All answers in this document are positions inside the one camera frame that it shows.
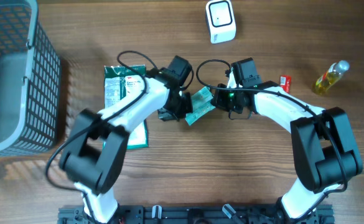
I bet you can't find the white barcode scanner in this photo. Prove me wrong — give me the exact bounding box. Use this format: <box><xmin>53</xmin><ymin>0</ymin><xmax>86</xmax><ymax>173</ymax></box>
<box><xmin>205</xmin><ymin>0</ymin><xmax>236</xmax><ymax>44</ymax></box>

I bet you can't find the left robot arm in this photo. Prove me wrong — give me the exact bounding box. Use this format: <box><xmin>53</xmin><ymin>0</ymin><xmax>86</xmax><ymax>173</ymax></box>
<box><xmin>59</xmin><ymin>56</ymin><xmax>194</xmax><ymax>223</ymax></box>

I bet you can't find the mint green plastic packet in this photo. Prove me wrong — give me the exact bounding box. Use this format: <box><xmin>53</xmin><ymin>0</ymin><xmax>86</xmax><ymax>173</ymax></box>
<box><xmin>185</xmin><ymin>86</ymin><xmax>215</xmax><ymax>126</ymax></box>

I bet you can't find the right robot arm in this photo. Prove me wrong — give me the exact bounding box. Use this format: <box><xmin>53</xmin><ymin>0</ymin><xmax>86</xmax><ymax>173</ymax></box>
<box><xmin>212</xmin><ymin>58</ymin><xmax>363</xmax><ymax>223</ymax></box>

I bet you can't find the yellow liquid Vim bottle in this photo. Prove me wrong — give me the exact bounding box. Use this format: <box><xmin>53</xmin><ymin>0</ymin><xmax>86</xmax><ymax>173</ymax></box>
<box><xmin>312</xmin><ymin>60</ymin><xmax>350</xmax><ymax>95</ymax></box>

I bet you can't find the green 3M product package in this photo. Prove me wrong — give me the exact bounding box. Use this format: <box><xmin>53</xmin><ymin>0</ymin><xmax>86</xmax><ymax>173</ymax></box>
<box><xmin>104</xmin><ymin>66</ymin><xmax>149</xmax><ymax>149</ymax></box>

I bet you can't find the grey plastic shopping basket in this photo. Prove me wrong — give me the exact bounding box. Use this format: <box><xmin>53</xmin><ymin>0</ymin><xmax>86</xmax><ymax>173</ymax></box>
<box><xmin>0</xmin><ymin>0</ymin><xmax>62</xmax><ymax>157</ymax></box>

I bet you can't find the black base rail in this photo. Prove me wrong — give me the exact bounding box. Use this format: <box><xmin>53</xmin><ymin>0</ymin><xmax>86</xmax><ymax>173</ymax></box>
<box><xmin>57</xmin><ymin>204</ymin><xmax>335</xmax><ymax>224</ymax></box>

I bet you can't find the red toothpaste box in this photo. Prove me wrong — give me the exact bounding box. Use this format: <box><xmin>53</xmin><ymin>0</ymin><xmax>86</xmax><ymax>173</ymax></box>
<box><xmin>280</xmin><ymin>75</ymin><xmax>292</xmax><ymax>93</ymax></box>

